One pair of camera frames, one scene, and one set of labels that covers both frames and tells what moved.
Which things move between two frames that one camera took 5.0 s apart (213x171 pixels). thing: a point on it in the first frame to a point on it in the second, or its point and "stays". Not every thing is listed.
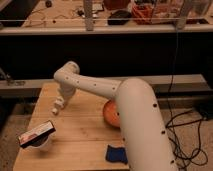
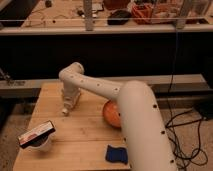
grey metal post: (88, 11) stays
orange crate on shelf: (143, 14) stays
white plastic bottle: (59, 102) to (67, 104)
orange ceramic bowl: (112, 113) stays
